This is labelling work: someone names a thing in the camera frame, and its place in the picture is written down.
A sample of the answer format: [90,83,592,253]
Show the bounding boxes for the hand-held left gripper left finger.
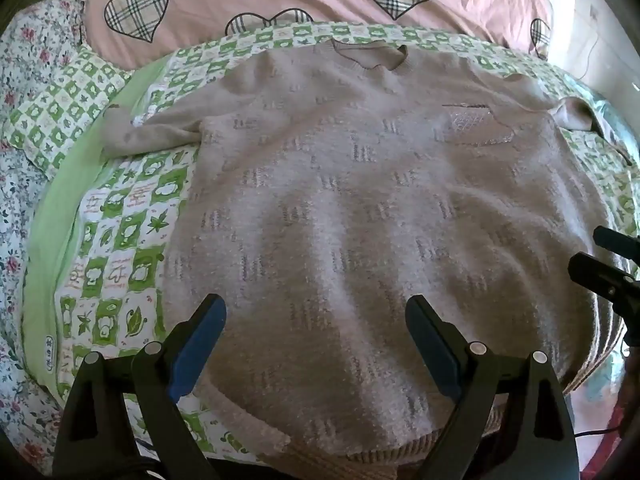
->
[52,294,228,480]

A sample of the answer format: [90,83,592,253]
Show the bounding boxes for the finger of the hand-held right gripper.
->
[568,252,640,313]
[593,226,640,263]

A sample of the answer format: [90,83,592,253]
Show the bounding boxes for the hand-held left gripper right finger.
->
[405,294,583,480]

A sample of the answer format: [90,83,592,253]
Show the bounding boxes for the beige knit sweater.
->
[100,40,633,476]

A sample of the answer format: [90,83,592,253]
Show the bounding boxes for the green checkered blanket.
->
[22,20,640,466]

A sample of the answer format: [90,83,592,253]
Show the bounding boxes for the green checkered pillow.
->
[2,45,133,181]

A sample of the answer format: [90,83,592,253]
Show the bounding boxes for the floral bed sheet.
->
[0,0,116,471]

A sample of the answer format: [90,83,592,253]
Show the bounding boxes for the black cable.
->
[574,425,628,437]

